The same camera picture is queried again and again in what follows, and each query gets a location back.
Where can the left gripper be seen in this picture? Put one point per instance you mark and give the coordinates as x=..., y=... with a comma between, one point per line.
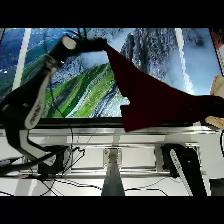
x=95, y=44

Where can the dark red garment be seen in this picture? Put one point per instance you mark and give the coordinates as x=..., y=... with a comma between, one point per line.
x=150, y=100

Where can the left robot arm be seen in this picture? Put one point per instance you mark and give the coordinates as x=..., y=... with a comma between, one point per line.
x=35, y=106

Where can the cream garment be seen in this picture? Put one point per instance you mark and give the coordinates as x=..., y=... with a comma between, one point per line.
x=219, y=87

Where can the silver frame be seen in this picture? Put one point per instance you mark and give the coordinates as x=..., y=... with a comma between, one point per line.
x=113, y=133

